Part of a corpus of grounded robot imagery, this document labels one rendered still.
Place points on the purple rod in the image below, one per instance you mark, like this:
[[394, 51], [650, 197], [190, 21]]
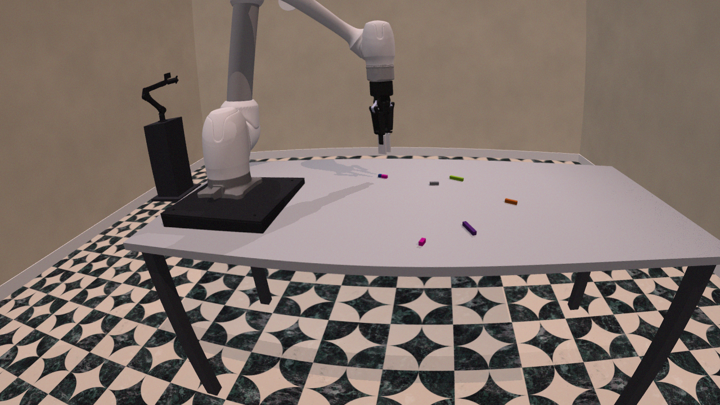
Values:
[[469, 228]]

